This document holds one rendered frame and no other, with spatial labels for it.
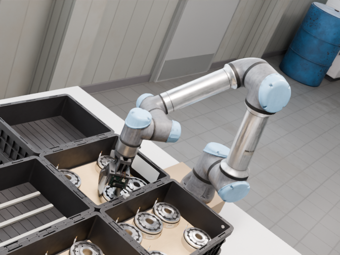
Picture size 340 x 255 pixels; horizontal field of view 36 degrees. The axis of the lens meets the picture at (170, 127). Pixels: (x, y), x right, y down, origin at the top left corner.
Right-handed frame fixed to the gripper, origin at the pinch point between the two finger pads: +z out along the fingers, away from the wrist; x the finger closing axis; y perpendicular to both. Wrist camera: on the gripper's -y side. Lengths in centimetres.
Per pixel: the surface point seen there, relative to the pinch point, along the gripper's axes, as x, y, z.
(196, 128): 110, -234, 85
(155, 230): 16.5, 14.9, -0.8
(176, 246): 25.1, 16.8, 2.0
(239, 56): 195, -428, 72
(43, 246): -20.0, 35.7, -4.2
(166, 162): 34, -54, 15
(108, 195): 0.1, 1.7, -0.9
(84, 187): -7.6, -3.2, 2.1
